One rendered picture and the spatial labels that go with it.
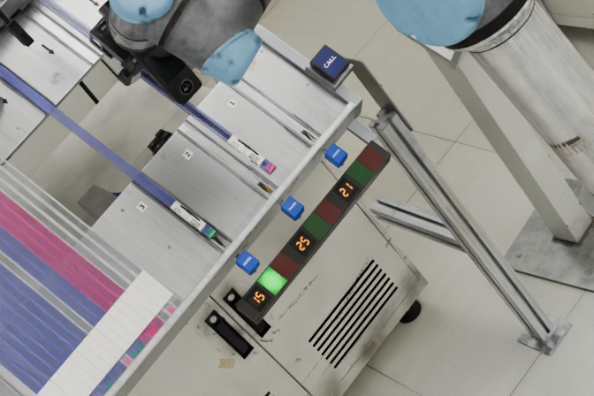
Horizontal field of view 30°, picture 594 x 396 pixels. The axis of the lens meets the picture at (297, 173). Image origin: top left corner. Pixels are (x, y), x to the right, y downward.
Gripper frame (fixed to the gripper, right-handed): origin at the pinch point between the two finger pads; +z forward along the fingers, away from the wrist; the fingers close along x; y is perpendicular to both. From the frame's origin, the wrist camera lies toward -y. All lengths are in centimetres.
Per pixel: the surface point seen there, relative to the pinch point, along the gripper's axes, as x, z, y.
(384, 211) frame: -22, 48, -48
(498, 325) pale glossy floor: -20, 55, -81
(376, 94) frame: -25.0, 9.5, -29.7
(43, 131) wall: -10, 196, 36
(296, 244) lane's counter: 3.9, 4.6, -34.7
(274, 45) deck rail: -19.6, 8.3, -11.9
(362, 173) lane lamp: -11.6, 4.4, -35.7
